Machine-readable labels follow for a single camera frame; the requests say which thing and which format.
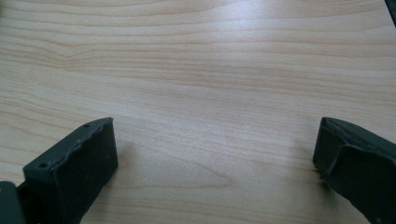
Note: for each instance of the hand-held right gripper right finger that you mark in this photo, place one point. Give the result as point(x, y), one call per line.
point(358, 168)

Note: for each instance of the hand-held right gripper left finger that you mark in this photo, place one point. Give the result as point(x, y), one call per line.
point(74, 169)

